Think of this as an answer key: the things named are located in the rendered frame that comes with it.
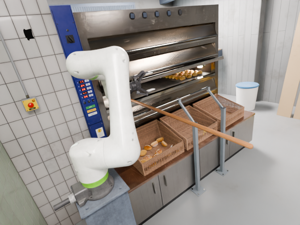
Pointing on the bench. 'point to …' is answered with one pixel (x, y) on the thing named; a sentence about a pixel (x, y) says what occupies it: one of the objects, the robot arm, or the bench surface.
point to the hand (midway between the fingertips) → (152, 81)
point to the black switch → (70, 39)
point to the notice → (100, 132)
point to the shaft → (198, 126)
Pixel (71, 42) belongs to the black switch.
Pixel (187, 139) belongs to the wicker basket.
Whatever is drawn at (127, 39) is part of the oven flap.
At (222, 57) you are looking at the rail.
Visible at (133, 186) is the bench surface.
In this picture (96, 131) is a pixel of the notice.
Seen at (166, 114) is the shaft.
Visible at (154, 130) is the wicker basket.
